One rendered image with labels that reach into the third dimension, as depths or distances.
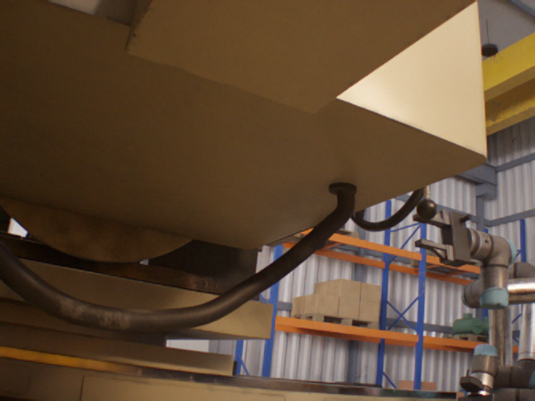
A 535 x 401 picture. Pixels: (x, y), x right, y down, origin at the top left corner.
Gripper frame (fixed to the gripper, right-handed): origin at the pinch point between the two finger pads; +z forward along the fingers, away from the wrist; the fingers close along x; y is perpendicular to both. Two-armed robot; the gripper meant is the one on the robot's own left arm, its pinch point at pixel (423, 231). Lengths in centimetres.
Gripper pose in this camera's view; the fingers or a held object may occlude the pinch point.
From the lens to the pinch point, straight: 132.3
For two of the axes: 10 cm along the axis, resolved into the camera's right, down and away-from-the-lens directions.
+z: -8.8, -2.2, -4.2
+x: -0.2, 9.0, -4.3
